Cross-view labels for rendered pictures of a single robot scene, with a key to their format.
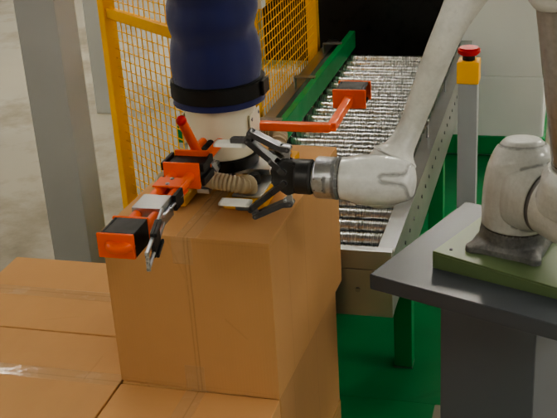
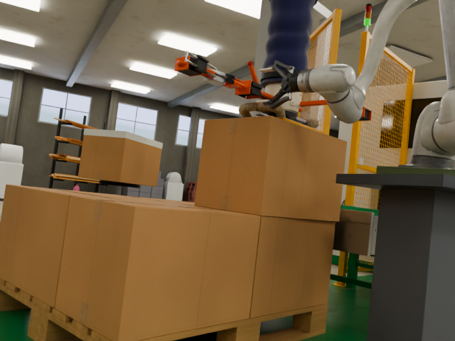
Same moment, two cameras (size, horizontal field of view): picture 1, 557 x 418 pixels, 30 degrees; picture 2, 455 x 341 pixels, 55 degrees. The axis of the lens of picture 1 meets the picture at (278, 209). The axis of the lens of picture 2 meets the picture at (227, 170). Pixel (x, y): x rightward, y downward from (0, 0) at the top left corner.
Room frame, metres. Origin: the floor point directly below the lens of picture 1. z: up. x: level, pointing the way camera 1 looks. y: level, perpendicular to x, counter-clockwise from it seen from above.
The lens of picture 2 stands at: (0.42, -0.61, 0.60)
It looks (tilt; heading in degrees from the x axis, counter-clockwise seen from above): 3 degrees up; 27
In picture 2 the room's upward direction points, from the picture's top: 7 degrees clockwise
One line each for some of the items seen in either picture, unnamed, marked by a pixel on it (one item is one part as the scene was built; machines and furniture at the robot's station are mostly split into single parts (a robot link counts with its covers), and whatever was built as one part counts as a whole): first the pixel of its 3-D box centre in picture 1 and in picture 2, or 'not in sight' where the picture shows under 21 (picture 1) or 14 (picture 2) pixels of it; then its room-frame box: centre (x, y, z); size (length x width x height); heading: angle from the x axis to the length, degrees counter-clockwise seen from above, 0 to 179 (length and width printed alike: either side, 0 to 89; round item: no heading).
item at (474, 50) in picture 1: (468, 53); not in sight; (3.13, -0.62, 1.02); 0.07 x 0.07 x 0.04
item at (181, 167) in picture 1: (187, 168); (248, 89); (2.13, 0.19, 1.08); 0.10 x 0.08 x 0.06; 74
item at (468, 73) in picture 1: (466, 206); not in sight; (3.13, -0.62, 0.50); 0.07 x 0.07 x 1.00; 73
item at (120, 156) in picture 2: not in sight; (122, 159); (3.34, 1.87, 0.82); 0.60 x 0.40 x 0.40; 7
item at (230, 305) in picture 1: (234, 258); (273, 172); (2.36, 0.12, 0.74); 0.60 x 0.40 x 0.40; 162
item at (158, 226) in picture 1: (166, 226); (211, 69); (1.84, 0.22, 1.08); 0.31 x 0.03 x 0.05; 176
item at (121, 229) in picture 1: (123, 236); (189, 66); (1.80, 0.30, 1.08); 0.08 x 0.07 x 0.05; 164
